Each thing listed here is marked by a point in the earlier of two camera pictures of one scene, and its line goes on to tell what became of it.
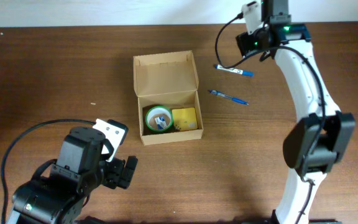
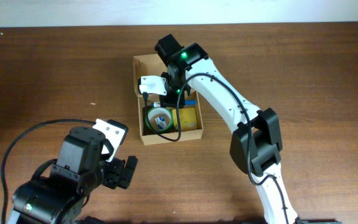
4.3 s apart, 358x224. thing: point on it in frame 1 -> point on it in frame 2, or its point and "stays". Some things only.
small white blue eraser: x=161 y=122 stays
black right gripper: x=245 y=42 -> x=171 y=100
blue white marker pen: x=249 y=73 -> x=187 y=102
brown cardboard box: x=167 y=79 stays
